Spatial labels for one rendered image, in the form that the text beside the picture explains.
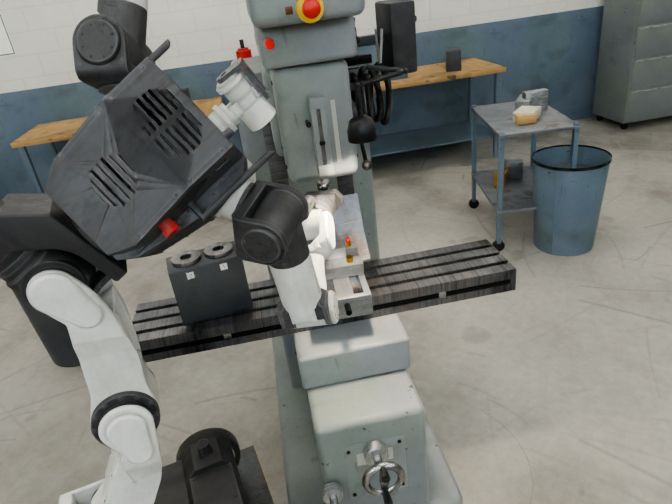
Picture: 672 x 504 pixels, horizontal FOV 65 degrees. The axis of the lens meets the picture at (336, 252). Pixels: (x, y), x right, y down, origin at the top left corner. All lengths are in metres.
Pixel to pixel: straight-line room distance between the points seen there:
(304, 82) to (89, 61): 0.55
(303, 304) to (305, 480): 1.09
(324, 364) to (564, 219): 2.40
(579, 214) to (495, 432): 1.69
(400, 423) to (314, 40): 1.05
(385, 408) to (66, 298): 0.90
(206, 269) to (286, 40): 0.69
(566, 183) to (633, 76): 2.98
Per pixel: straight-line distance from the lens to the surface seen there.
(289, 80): 1.42
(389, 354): 1.62
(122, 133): 0.94
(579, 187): 3.58
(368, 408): 1.57
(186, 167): 0.90
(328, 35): 1.38
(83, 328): 1.14
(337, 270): 1.62
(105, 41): 1.09
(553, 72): 6.68
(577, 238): 3.76
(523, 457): 2.42
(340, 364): 1.61
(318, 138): 1.42
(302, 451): 2.20
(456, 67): 5.44
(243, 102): 1.09
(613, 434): 2.59
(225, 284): 1.65
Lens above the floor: 1.81
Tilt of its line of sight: 27 degrees down
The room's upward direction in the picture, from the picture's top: 8 degrees counter-clockwise
